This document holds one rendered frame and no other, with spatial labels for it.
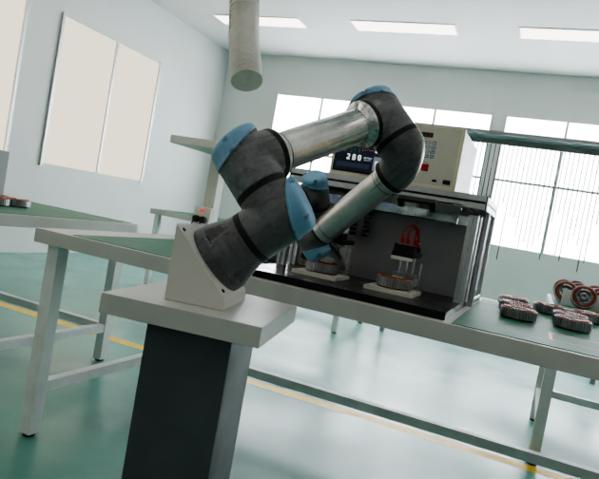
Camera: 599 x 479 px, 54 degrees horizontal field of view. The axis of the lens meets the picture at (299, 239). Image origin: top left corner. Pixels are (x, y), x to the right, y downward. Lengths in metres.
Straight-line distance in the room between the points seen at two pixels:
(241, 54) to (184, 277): 2.03
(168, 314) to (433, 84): 7.74
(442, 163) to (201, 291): 1.06
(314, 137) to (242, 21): 1.93
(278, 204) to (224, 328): 0.26
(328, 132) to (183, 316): 0.53
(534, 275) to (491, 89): 2.54
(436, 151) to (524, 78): 6.58
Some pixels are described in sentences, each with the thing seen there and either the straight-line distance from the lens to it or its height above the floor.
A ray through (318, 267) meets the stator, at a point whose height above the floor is 0.80.
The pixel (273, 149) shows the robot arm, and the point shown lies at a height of 1.08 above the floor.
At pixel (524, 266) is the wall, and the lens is 8.20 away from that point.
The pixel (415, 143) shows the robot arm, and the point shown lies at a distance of 1.45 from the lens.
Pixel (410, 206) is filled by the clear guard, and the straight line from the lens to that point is 1.71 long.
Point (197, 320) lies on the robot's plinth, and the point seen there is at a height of 0.73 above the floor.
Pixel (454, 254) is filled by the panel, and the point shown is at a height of 0.91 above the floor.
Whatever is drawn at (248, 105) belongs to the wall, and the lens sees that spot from 9.53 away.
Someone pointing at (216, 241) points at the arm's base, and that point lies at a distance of 1.17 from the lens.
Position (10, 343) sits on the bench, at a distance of 2.85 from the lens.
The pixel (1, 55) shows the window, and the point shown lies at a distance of 6.64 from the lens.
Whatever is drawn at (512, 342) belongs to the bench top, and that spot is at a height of 0.74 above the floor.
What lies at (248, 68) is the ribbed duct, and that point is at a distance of 3.00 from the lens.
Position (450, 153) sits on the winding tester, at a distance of 1.97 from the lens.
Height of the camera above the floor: 0.96
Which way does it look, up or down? 3 degrees down
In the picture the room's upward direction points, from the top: 10 degrees clockwise
